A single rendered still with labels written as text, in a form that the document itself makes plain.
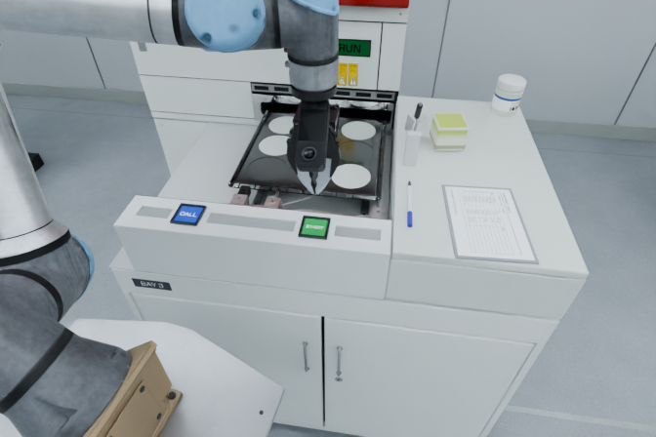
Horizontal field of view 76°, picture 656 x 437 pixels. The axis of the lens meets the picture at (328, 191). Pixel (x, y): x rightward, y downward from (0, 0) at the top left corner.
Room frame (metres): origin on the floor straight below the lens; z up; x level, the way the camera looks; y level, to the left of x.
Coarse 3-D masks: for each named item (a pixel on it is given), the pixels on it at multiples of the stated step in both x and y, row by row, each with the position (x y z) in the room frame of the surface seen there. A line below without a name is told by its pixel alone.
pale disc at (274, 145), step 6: (270, 138) 1.00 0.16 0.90; (276, 138) 1.00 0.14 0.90; (282, 138) 1.00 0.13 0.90; (264, 144) 0.97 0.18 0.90; (270, 144) 0.97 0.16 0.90; (276, 144) 0.97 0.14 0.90; (282, 144) 0.97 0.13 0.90; (264, 150) 0.94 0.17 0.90; (270, 150) 0.94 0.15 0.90; (276, 150) 0.94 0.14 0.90; (282, 150) 0.94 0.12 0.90
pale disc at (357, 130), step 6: (348, 126) 1.06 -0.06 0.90; (354, 126) 1.06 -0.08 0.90; (360, 126) 1.06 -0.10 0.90; (366, 126) 1.06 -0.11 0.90; (372, 126) 1.06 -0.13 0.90; (342, 132) 1.03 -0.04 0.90; (348, 132) 1.03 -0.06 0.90; (354, 132) 1.03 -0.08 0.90; (360, 132) 1.03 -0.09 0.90; (366, 132) 1.03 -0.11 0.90; (372, 132) 1.03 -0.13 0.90; (348, 138) 1.00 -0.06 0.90; (354, 138) 1.00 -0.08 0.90; (360, 138) 1.00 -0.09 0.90; (366, 138) 1.00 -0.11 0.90
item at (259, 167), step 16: (272, 112) 1.14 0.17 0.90; (256, 144) 0.97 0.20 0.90; (352, 144) 0.97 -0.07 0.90; (368, 144) 0.97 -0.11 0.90; (256, 160) 0.89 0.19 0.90; (272, 160) 0.89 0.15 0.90; (352, 160) 0.89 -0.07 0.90; (368, 160) 0.89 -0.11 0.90; (240, 176) 0.83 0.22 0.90; (256, 176) 0.83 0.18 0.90; (272, 176) 0.83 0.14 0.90; (288, 176) 0.83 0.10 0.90; (352, 192) 0.76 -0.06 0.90; (368, 192) 0.76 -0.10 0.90
